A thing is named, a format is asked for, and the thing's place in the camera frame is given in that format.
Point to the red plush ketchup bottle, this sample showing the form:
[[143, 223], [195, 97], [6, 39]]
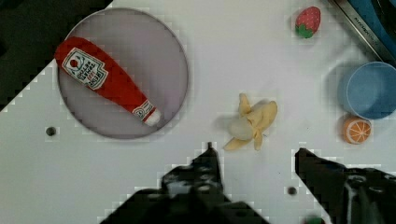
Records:
[[96, 70]]

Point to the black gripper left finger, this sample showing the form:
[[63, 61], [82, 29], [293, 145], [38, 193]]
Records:
[[189, 194]]

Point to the plush orange slice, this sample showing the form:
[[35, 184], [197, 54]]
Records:
[[356, 130]]

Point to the plush peeled banana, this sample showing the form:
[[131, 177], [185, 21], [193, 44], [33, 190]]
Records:
[[250, 124]]

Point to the grey round plate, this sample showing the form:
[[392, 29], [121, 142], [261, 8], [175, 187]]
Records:
[[149, 52]]

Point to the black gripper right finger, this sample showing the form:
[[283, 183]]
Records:
[[348, 195]]

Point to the plush strawberry near oven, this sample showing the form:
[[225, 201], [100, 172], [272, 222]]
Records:
[[308, 22]]

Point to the blue bowl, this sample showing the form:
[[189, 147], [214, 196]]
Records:
[[369, 91]]

